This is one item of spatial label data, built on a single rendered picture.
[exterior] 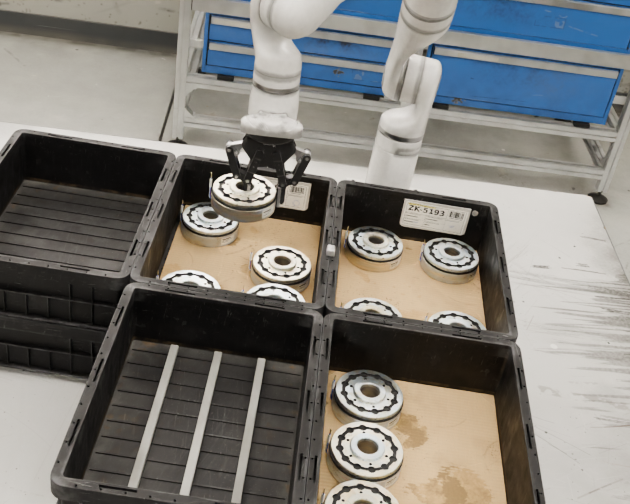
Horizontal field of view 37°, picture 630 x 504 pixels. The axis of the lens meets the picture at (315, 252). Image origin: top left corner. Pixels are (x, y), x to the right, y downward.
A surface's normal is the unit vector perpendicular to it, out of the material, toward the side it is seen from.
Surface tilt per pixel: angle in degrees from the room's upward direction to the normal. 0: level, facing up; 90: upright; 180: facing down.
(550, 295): 0
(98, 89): 0
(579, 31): 90
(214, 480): 0
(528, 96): 90
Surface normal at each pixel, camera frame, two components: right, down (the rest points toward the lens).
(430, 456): 0.14, -0.81
